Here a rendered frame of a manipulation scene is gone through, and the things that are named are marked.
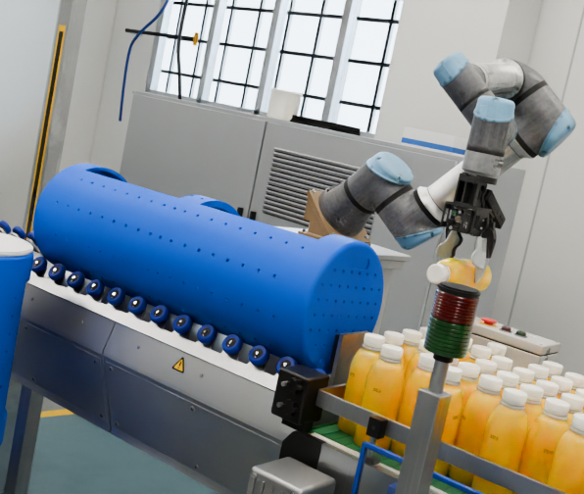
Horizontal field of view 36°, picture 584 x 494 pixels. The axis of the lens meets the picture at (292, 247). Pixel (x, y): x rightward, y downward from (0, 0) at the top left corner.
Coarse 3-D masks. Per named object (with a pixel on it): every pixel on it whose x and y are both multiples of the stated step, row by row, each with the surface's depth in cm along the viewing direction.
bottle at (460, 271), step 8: (440, 264) 177; (448, 264) 177; (456, 264) 177; (464, 264) 179; (448, 272) 176; (456, 272) 176; (464, 272) 178; (472, 272) 181; (488, 272) 186; (448, 280) 176; (456, 280) 177; (464, 280) 178; (472, 280) 181; (480, 280) 184; (488, 280) 187; (480, 288) 186
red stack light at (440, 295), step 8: (440, 296) 130; (448, 296) 129; (456, 296) 129; (440, 304) 130; (448, 304) 129; (456, 304) 129; (464, 304) 129; (472, 304) 129; (432, 312) 132; (440, 312) 130; (448, 312) 129; (456, 312) 129; (464, 312) 129; (472, 312) 130; (448, 320) 129; (456, 320) 129; (464, 320) 129; (472, 320) 130
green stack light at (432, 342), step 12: (432, 324) 131; (444, 324) 129; (456, 324) 129; (432, 336) 131; (444, 336) 129; (456, 336) 129; (468, 336) 130; (432, 348) 130; (444, 348) 130; (456, 348) 130
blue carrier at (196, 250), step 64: (64, 192) 223; (128, 192) 214; (64, 256) 223; (128, 256) 206; (192, 256) 194; (256, 256) 185; (320, 256) 179; (192, 320) 203; (256, 320) 184; (320, 320) 180
